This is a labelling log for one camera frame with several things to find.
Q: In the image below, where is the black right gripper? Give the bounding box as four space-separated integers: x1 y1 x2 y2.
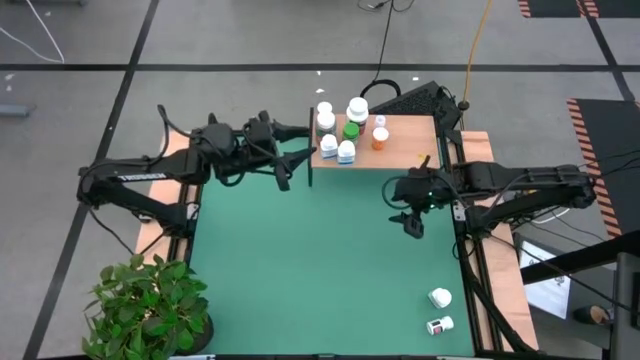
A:
388 155 446 240

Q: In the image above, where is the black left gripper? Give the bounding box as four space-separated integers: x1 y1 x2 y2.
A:
242 110 319 193

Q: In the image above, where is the white bottle blue label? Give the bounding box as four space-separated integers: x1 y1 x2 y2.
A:
336 140 357 166
319 133 340 161

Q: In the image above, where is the orange pill bottle white cap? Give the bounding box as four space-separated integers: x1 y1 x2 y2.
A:
371 126 390 152

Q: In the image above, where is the large white-capped bottle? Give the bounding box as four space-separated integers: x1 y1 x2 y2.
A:
345 96 370 135

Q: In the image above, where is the wooden shelf with black legs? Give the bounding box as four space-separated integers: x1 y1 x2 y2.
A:
308 107 447 190

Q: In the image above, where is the black perforated computer case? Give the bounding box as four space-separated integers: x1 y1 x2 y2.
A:
367 80 464 132

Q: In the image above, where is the plain white bottle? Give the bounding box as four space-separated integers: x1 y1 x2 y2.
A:
427 287 454 310

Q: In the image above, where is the white bottle red label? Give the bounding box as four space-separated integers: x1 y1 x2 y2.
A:
425 315 455 337

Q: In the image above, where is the white printed sheet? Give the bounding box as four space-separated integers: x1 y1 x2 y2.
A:
519 242 572 320

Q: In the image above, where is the black stand beam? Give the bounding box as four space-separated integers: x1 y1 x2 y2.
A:
519 230 640 286

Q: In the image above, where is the black plant pot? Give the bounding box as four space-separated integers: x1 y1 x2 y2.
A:
192 314 216 354

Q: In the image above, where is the green leafy plant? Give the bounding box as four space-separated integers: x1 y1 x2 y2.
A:
80 252 216 360

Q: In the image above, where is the person's shoe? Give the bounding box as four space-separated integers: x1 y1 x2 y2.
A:
573 304 612 326

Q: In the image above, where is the large black hazard-striped mat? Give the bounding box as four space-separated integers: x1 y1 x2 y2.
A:
566 98 640 239

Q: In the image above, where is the small black hazard-striped mat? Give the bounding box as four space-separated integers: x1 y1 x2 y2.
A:
579 0 640 19
517 0 584 19

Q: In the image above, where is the grey floor block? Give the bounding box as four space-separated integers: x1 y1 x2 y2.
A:
0 103 37 119

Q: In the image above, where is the black coiled floor cable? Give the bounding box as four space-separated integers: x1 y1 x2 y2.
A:
357 0 416 114

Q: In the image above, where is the yellow hanging cable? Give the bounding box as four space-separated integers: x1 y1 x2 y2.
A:
462 0 494 111

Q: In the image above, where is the grey stand post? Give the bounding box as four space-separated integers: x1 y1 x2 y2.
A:
608 252 640 360

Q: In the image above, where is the white floor cable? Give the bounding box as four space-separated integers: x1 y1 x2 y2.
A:
0 25 64 65
23 0 66 65

